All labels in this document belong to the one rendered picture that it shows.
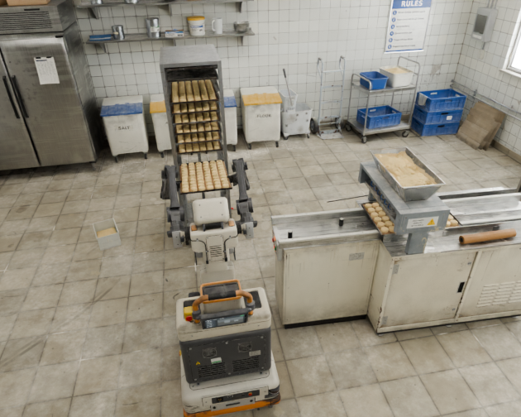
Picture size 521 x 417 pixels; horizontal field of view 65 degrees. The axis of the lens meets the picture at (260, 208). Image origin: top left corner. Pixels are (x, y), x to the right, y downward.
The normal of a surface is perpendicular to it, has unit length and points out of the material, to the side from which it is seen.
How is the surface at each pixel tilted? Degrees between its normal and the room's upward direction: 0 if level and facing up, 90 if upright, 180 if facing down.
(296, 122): 95
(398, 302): 90
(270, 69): 90
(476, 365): 0
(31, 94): 90
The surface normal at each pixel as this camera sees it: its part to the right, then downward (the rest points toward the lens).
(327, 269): 0.15, 0.54
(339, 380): -0.02, -0.84
